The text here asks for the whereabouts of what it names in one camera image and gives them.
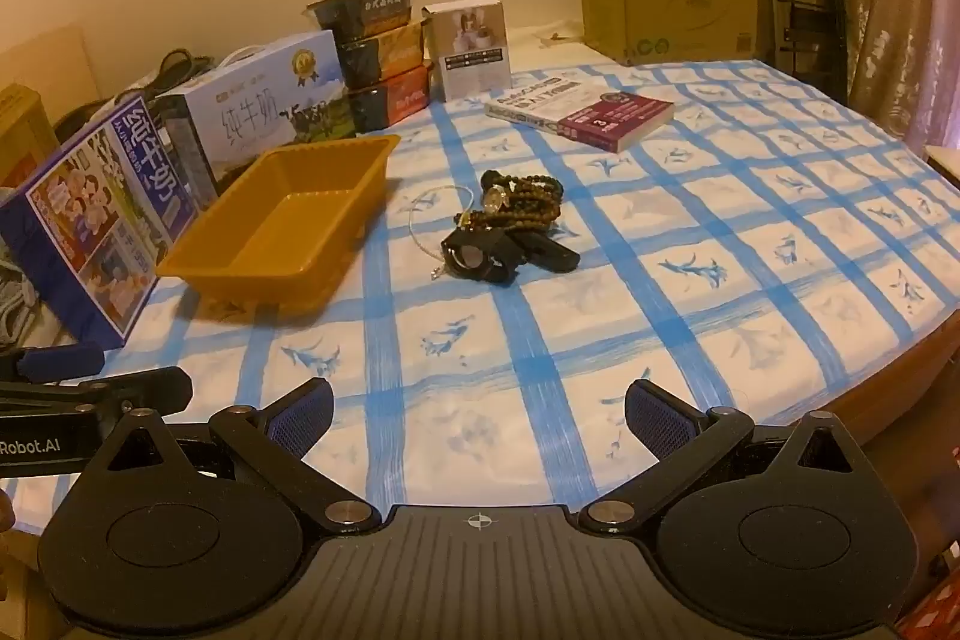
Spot yellow plastic tray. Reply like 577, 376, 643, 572
155, 134, 402, 315

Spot flat cardboard sheet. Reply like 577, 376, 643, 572
0, 21, 98, 116

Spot blue checked tablecloth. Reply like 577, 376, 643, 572
97, 59, 960, 513

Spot orange instant noodle box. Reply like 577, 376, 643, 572
335, 21, 425, 86

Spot dark bead bracelet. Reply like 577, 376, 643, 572
459, 169, 526, 232

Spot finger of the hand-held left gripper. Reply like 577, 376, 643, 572
0, 344, 106, 384
0, 366, 193, 416

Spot white milk carton box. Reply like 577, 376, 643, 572
157, 29, 357, 199

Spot brown cardboard box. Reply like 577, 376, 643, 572
0, 85, 61, 191

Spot white pearl bracelet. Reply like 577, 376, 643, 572
409, 188, 481, 277

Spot blue cartoon milk carton box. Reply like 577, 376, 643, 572
0, 92, 197, 348

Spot small white product box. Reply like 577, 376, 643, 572
421, 0, 513, 101

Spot red instant noodle box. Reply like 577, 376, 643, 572
349, 64, 432, 133

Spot black wristwatch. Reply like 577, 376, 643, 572
439, 226, 582, 287

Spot black cables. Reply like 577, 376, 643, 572
56, 47, 218, 139

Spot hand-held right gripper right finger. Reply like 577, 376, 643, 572
579, 377, 882, 534

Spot purple and white book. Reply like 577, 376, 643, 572
485, 76, 674, 154

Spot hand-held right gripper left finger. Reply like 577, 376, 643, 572
82, 376, 382, 534

